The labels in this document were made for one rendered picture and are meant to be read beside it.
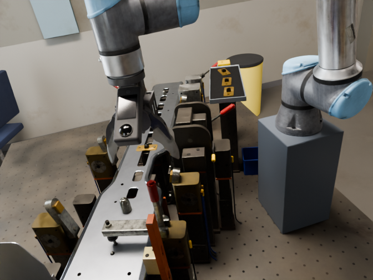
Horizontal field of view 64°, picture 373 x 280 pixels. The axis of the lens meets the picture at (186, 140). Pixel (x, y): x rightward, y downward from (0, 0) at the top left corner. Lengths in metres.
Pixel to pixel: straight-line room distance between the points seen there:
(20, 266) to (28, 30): 3.08
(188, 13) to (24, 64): 3.06
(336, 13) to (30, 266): 0.76
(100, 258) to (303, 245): 0.71
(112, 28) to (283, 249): 0.94
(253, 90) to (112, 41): 2.77
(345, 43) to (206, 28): 2.86
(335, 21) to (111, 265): 0.79
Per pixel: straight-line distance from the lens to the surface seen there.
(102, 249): 0.88
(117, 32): 0.53
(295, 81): 0.95
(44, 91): 3.61
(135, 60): 0.55
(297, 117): 1.00
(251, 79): 3.17
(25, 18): 3.46
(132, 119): 0.54
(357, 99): 0.88
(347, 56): 0.83
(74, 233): 0.97
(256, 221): 1.27
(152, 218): 0.62
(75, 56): 3.46
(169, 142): 0.61
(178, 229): 0.79
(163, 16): 0.55
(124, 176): 1.09
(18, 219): 1.64
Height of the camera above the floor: 1.64
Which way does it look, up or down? 32 degrees down
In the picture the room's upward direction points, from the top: 9 degrees counter-clockwise
